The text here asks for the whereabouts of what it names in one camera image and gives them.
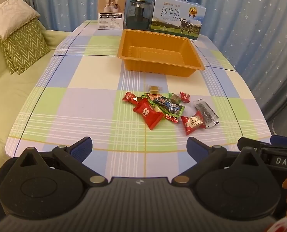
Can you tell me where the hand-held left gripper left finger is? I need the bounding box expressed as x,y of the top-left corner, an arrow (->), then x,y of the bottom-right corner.
15,136 -> 107,187

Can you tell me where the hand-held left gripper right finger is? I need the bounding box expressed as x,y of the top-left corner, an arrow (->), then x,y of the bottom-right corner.
172,136 -> 267,187

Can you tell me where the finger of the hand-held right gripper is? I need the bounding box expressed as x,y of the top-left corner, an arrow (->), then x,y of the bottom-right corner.
270,135 -> 287,147
238,137 -> 262,151

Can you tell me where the red packet with face print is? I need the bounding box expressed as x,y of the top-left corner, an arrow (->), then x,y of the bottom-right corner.
181,111 -> 205,136

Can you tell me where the clear packet with black snack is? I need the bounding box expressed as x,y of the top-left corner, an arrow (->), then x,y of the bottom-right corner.
193,99 -> 219,129

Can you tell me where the red foil candy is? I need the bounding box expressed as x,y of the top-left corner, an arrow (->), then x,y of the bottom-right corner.
164,113 -> 179,124

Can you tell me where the green snack packet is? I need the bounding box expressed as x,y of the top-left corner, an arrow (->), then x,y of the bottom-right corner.
141,92 -> 186,117

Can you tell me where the small red candy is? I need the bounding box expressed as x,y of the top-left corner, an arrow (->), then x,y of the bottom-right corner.
180,91 -> 191,104

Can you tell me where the brown candy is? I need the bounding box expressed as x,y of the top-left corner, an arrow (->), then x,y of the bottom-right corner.
145,84 -> 162,94
168,92 -> 182,103

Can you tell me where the large red snack packet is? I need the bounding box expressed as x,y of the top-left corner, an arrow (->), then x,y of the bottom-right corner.
133,99 -> 164,131

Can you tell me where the orange plastic tray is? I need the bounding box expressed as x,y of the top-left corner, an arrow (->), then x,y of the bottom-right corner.
117,29 -> 205,78

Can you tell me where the person's right forearm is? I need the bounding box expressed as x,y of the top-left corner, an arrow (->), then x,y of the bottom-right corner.
264,216 -> 287,232

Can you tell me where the light green sofa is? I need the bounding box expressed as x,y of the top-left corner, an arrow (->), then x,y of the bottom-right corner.
0,0 -> 74,225

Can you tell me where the green zigzag pillow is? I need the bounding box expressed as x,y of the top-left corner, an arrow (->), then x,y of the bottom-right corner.
0,19 -> 51,75

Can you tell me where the blue star curtain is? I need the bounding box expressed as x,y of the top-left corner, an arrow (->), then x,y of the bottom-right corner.
21,0 -> 287,136

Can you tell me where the milk carton with cow print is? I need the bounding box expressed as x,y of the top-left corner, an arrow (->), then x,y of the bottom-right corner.
150,0 -> 207,40

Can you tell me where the white product box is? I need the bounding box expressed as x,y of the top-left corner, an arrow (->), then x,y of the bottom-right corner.
97,0 -> 127,31

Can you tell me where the beige pillow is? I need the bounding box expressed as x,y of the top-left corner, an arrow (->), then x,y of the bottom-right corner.
0,0 -> 40,40

